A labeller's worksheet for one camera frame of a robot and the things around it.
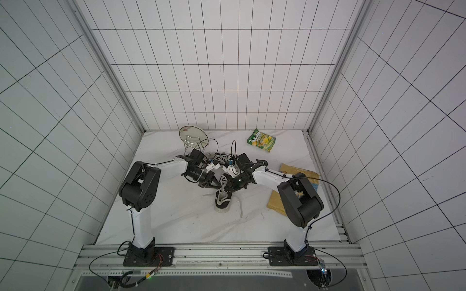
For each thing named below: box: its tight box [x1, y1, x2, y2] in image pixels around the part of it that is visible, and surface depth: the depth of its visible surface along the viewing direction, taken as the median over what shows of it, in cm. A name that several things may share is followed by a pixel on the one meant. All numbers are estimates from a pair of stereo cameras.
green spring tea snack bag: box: [246, 127, 277, 153], surface depth 115 cm
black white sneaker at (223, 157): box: [213, 152, 235, 164], surface depth 102 cm
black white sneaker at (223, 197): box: [214, 174, 233, 214], surface depth 85 cm
